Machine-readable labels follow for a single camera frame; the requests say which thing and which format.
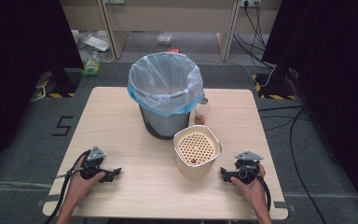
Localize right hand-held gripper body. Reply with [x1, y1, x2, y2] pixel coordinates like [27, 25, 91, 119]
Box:
[229, 150, 264, 185]

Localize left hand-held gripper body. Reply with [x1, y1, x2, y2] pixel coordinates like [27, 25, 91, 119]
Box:
[79, 145, 111, 183]

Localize cream container with metal rim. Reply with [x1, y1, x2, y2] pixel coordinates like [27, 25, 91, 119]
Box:
[172, 124, 223, 180]

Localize person's right hand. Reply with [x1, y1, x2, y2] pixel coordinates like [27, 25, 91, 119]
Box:
[229, 163, 267, 209]

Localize person's left hand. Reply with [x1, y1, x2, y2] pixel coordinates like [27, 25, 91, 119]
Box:
[66, 157, 106, 200]

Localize perforated cream strainer insert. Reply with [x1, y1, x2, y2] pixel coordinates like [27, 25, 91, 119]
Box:
[177, 132, 216, 166]

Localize grey trash bin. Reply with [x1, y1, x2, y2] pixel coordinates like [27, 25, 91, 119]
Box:
[139, 104, 191, 140]

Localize black stand base striped tape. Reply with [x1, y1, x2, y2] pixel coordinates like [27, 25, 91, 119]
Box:
[31, 68, 82, 103]
[251, 72, 296, 101]

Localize green packet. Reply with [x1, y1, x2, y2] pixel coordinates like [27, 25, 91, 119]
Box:
[81, 58, 103, 77]

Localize pale blue bin bag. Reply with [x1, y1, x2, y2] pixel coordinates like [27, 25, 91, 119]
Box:
[127, 51, 206, 119]

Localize black curtain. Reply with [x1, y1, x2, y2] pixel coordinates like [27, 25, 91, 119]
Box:
[261, 0, 358, 220]
[0, 0, 85, 185]

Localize white papers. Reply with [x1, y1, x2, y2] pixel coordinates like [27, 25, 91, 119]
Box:
[83, 33, 111, 53]

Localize clear plastic box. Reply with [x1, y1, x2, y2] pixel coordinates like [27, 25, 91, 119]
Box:
[156, 33, 174, 45]

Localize beige desk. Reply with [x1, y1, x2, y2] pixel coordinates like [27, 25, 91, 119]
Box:
[59, 0, 283, 63]

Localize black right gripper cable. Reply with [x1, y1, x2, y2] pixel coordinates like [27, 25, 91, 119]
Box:
[255, 175, 272, 213]

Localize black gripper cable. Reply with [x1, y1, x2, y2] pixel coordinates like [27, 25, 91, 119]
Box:
[255, 175, 272, 213]
[44, 149, 91, 224]

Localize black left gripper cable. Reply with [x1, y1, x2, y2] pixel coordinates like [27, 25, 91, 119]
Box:
[44, 149, 91, 224]

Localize black floor cables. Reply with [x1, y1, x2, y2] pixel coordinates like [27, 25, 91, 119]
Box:
[256, 105, 329, 224]

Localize white floor cable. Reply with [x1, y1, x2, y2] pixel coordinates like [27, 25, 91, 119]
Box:
[199, 60, 277, 89]

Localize black cables from socket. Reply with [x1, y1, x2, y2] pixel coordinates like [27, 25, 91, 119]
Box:
[232, 2, 277, 70]

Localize white wall socket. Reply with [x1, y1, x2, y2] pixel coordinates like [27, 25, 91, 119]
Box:
[239, 0, 262, 8]

